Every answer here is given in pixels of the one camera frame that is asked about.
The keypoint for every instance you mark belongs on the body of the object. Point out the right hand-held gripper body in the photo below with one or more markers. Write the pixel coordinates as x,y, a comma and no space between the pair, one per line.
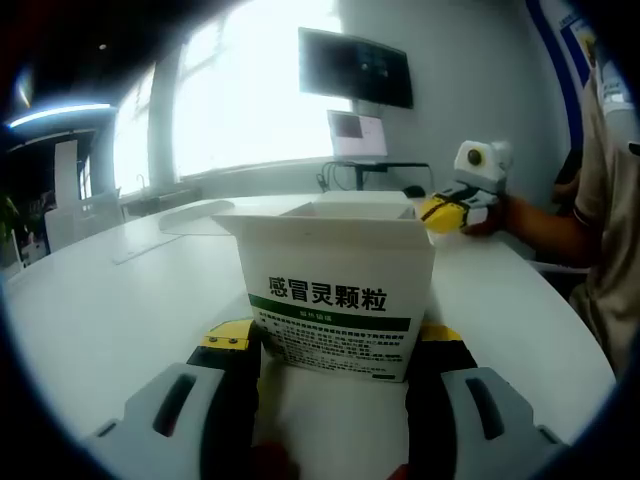
492,167

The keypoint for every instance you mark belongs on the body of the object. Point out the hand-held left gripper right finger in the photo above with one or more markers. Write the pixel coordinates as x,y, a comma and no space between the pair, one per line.
520,435

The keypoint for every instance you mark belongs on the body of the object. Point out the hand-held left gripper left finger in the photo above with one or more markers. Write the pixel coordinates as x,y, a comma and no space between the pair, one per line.
135,440

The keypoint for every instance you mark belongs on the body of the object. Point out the green white ganmaoling box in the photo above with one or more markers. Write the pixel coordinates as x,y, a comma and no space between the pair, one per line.
325,260

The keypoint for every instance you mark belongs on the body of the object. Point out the person's right hand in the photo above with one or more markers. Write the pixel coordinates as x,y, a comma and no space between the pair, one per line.
485,229

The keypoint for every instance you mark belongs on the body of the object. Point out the person's left hand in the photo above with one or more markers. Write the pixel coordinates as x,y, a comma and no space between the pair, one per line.
277,462

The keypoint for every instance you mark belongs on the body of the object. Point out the black computer mouse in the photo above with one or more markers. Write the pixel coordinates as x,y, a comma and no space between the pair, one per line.
414,191

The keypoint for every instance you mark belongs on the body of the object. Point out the black desk stand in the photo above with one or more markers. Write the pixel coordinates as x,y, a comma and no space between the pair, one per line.
375,164

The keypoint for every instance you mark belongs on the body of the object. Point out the open laptop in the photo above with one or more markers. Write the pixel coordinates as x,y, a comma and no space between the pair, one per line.
357,135

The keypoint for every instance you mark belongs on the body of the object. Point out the person in beige shirt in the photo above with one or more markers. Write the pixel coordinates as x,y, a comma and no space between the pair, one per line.
615,225

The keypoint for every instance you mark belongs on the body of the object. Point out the white table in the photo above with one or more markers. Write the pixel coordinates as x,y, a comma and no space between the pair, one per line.
125,300

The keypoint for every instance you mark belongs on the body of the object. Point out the black monitor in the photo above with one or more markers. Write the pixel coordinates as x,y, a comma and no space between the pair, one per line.
355,67

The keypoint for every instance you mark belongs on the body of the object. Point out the green potted plant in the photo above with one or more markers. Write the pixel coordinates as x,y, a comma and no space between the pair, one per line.
9,215

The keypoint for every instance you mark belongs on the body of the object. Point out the long ceiling light strip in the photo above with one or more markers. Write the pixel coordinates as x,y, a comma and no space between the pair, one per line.
60,114

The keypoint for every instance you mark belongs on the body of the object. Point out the blue white wall poster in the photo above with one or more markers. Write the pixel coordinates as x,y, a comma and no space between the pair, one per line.
575,45

